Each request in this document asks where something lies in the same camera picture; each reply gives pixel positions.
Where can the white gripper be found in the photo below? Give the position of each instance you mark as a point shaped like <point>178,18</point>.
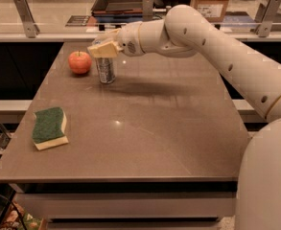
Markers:
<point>128,38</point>

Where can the silver redbull can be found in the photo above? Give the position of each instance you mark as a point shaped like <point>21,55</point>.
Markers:
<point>105,70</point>

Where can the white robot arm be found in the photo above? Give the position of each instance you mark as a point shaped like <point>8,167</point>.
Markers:
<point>184,32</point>

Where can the red apple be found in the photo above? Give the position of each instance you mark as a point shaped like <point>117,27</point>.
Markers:
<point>79,62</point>

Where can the dark open tray box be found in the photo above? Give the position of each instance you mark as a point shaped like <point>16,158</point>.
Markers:
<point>103,7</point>

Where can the green yellow sponge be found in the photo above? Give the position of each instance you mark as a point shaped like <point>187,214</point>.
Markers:
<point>49,129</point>

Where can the grey drawer cabinet under table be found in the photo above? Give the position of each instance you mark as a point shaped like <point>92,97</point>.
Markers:
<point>130,202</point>

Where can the snack bags on floor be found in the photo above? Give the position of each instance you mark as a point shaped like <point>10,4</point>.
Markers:
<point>18,219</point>

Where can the middle metal railing bracket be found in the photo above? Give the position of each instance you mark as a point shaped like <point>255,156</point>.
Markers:
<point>147,8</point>

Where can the metal railing bracket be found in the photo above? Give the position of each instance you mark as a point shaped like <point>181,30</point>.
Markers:
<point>147,8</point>
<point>31,30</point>
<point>265,18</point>

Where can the left metal railing bracket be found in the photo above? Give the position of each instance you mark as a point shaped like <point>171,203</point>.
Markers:
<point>31,30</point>

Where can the right metal railing bracket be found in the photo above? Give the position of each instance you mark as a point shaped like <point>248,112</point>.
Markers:
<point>265,18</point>

